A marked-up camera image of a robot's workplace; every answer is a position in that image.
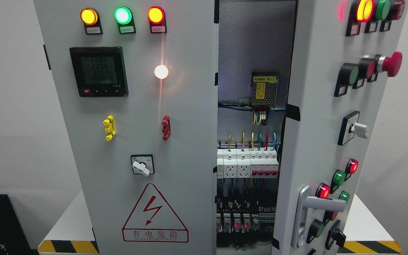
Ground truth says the grey cabinet door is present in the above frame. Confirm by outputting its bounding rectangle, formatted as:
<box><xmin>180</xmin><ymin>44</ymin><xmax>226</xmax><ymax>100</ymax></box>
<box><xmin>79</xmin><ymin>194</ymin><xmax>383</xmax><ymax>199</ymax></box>
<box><xmin>34</xmin><ymin>0</ymin><xmax>217</xmax><ymax>255</ymax></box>
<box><xmin>271</xmin><ymin>0</ymin><xmax>408</xmax><ymax>255</ymax></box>

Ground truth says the red indicator light left door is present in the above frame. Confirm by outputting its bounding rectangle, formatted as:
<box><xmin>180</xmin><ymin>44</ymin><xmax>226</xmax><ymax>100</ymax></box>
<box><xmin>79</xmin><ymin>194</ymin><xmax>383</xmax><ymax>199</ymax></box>
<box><xmin>147</xmin><ymin>5</ymin><xmax>167</xmax><ymax>34</ymax></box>

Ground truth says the green indicator light left door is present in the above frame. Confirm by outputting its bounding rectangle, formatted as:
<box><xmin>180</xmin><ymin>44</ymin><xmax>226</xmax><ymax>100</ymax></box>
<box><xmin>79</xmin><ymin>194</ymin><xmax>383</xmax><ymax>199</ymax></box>
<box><xmin>114</xmin><ymin>6</ymin><xmax>136</xmax><ymax>34</ymax></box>

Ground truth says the yellow indicator light left door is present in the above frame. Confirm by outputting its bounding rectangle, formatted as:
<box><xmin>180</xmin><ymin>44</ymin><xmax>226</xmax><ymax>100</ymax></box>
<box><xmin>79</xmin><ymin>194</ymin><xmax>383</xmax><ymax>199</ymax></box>
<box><xmin>80</xmin><ymin>7</ymin><xmax>103</xmax><ymax>34</ymax></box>

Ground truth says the red terminal clip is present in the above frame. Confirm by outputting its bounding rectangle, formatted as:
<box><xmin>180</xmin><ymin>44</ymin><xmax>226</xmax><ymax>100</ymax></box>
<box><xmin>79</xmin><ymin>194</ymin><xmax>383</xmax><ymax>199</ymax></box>
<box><xmin>161</xmin><ymin>115</ymin><xmax>171</xmax><ymax>141</ymax></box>

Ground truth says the white socket breaker row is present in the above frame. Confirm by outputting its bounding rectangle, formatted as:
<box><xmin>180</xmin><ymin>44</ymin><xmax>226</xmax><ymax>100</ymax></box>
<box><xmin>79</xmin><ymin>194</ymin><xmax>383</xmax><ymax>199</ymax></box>
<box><xmin>217</xmin><ymin>147</ymin><xmax>279</xmax><ymax>179</ymax></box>

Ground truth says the white lit indicator lamp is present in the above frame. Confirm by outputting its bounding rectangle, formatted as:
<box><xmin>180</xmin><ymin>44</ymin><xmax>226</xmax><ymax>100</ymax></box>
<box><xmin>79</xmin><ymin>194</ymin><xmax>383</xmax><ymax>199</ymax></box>
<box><xmin>154</xmin><ymin>64</ymin><xmax>169</xmax><ymax>80</ymax></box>

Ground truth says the perforated metal power supply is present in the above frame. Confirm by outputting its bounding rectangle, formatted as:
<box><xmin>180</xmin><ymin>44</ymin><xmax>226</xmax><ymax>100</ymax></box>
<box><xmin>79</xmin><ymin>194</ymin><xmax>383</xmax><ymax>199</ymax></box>
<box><xmin>250</xmin><ymin>71</ymin><xmax>279</xmax><ymax>108</ymax></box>

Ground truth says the relay terminal row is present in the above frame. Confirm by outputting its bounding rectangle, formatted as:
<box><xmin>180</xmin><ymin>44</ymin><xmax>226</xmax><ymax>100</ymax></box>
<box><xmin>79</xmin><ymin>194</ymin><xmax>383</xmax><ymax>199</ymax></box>
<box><xmin>214</xmin><ymin>196</ymin><xmax>277</xmax><ymax>233</ymax></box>

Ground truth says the yellow terminal clip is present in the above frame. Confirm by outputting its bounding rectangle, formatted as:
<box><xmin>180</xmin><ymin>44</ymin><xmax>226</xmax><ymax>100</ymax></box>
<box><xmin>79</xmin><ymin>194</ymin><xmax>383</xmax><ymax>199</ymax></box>
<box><xmin>102</xmin><ymin>115</ymin><xmax>116</xmax><ymax>141</ymax></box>

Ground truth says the grey cabinet body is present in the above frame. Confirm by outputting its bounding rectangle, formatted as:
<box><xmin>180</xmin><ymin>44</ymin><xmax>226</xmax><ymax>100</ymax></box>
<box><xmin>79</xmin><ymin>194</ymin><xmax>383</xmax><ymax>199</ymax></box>
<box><xmin>214</xmin><ymin>0</ymin><xmax>297</xmax><ymax>255</ymax></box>

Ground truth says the red electric danger warning sticker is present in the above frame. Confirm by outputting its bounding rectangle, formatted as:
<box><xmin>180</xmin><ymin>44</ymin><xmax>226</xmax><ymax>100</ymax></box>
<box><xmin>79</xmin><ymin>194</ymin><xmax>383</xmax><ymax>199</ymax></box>
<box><xmin>122</xmin><ymin>183</ymin><xmax>188</xmax><ymax>243</ymax></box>

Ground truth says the black digital power meter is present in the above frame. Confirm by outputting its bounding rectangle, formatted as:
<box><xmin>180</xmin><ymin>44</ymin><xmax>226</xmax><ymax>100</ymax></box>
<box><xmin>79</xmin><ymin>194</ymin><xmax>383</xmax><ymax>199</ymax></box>
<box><xmin>69</xmin><ymin>46</ymin><xmax>129</xmax><ymax>97</ymax></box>

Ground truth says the red emergency stop button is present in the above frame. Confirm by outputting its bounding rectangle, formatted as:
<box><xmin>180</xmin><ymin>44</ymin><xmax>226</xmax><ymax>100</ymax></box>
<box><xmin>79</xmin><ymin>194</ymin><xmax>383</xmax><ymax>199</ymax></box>
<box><xmin>374</xmin><ymin>51</ymin><xmax>403</xmax><ymax>77</ymax></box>

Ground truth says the white rotary selector switch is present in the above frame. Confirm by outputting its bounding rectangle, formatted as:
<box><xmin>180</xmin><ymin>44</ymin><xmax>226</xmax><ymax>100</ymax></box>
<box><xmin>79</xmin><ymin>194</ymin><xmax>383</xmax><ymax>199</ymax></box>
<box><xmin>130</xmin><ymin>154</ymin><xmax>155</xmax><ymax>176</ymax></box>

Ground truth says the silver door lever handle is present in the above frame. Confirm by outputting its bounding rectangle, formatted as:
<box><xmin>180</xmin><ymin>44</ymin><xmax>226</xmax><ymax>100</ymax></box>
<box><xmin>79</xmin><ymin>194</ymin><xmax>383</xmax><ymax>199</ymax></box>
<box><xmin>291</xmin><ymin>185</ymin><xmax>347</xmax><ymax>249</ymax></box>

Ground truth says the white rotary switch right door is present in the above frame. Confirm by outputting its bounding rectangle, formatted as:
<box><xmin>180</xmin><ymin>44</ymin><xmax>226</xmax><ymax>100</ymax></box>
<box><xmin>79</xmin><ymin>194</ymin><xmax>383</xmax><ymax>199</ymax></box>
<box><xmin>337</xmin><ymin>111</ymin><xmax>369</xmax><ymax>146</ymax></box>

